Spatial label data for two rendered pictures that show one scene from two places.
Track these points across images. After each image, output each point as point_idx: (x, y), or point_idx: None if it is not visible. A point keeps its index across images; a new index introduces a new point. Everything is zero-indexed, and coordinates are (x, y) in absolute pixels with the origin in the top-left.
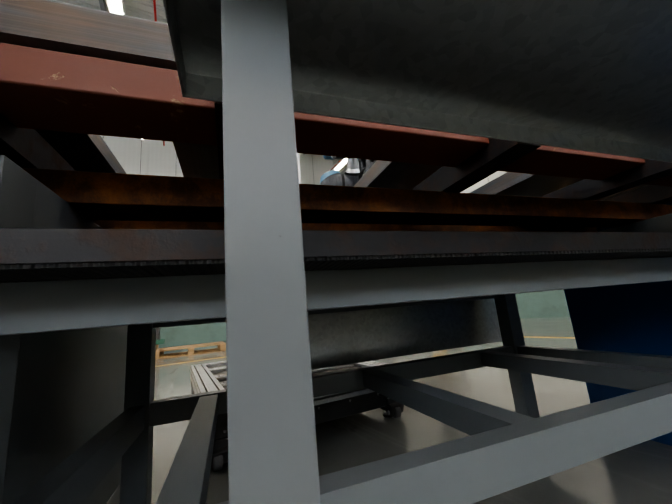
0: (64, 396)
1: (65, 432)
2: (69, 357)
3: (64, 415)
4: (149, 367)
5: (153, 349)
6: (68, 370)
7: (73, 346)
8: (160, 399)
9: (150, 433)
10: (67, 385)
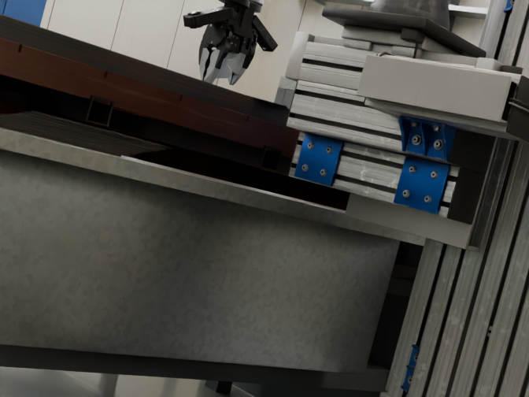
0: (379, 328)
1: (377, 357)
2: (389, 302)
3: (378, 343)
4: (386, 330)
5: (399, 317)
6: (386, 312)
7: (395, 296)
8: (385, 369)
9: (375, 396)
10: (384, 323)
